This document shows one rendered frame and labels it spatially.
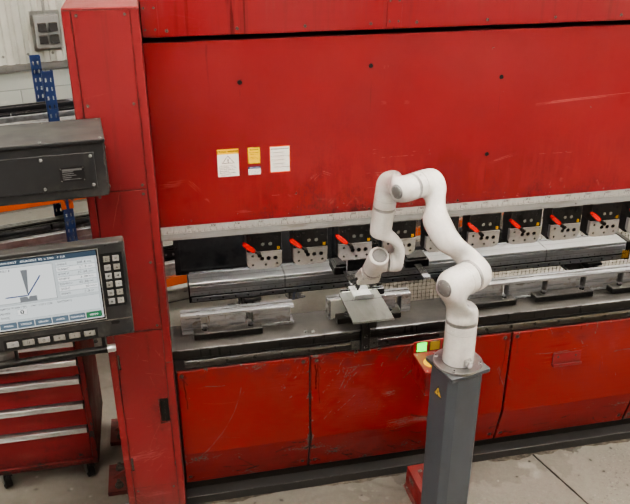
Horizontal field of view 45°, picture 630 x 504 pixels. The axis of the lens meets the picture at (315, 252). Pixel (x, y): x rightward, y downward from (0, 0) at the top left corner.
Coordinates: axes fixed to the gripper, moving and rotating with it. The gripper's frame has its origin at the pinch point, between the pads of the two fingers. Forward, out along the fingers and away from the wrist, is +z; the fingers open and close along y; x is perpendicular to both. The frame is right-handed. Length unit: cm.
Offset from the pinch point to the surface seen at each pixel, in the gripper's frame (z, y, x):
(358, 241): -12.1, 2.0, -15.8
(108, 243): -72, 103, 4
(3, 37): 220, 200, -333
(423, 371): 4.3, -19.4, 40.9
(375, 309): -2.0, -2.2, 12.6
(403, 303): 15.0, -20.7, 5.4
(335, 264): 21.9, 6.0, -20.2
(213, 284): 29, 64, -19
